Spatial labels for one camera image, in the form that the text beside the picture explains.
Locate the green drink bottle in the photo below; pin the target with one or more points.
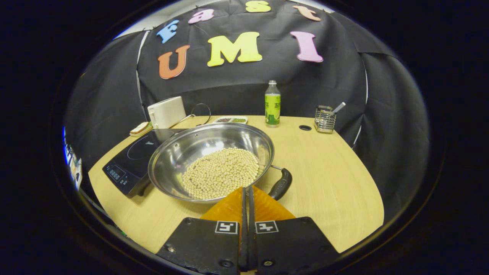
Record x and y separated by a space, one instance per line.
272 110

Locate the white divided bean tray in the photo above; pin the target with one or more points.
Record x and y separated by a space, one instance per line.
231 120

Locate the pile of soybeans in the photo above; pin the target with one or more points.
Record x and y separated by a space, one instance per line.
221 172

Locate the black induction cooktop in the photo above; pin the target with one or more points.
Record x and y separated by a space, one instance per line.
130 160

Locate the sandwich on white plate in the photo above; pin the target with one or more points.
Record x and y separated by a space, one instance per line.
139 128

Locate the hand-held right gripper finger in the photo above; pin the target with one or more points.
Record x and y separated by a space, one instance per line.
243 229
251 229

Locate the stainless steel pot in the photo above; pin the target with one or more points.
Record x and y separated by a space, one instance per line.
179 152

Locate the white toaster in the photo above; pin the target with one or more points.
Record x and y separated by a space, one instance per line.
168 112

